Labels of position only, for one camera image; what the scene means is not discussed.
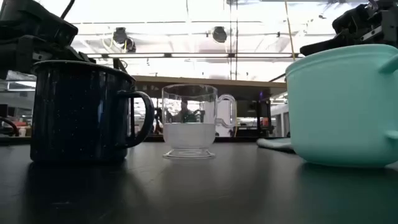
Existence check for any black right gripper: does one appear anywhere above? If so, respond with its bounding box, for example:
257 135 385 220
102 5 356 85
299 0 398 57

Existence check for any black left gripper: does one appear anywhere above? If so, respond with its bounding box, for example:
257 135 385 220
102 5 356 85
0 0 97 80

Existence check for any dark blue enamel mug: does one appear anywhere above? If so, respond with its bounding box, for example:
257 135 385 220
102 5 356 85
30 60 155 164

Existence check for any teal plastic mug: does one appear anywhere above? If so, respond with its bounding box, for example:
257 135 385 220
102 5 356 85
285 44 398 169

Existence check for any clear plastic cup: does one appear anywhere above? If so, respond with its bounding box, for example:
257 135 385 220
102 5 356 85
161 83 237 161

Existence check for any wooden shelf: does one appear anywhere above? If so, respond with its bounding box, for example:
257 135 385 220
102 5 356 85
132 75 289 139

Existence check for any black ceiling fixture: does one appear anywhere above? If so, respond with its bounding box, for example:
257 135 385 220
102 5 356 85
112 27 128 44
125 37 137 53
212 26 228 44

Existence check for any light blue cloth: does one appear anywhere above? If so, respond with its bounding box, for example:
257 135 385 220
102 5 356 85
256 137 296 153

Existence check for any ceiling light strip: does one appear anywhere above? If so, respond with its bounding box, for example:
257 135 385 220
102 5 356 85
86 52 301 59

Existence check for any person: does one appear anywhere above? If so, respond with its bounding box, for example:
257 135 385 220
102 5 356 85
169 99 203 124

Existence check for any yellow cable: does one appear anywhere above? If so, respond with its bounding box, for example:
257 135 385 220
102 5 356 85
284 0 297 62

